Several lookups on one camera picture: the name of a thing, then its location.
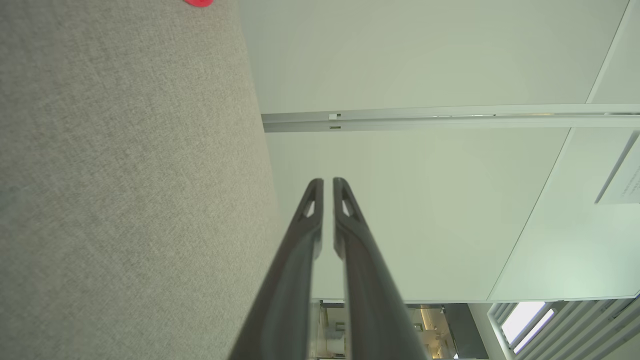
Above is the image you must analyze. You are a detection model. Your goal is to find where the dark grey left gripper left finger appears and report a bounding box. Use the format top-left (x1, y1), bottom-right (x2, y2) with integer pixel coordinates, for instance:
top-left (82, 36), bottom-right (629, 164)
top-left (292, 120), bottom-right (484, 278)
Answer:
top-left (227, 178), bottom-right (325, 360)

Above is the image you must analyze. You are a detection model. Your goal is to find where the white paper wall sign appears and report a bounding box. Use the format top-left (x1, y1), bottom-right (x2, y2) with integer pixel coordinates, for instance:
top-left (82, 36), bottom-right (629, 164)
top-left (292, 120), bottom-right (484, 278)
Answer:
top-left (594, 150), bottom-right (640, 206)

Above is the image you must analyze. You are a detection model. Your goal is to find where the grey slatted window louvre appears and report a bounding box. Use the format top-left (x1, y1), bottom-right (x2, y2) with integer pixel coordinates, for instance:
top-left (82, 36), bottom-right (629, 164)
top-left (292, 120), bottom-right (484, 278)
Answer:
top-left (487, 295), bottom-right (640, 360)

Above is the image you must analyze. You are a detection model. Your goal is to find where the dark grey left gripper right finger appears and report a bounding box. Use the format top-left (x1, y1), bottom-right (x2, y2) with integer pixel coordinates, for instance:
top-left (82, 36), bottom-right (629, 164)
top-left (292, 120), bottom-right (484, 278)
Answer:
top-left (333, 177), bottom-right (431, 360)

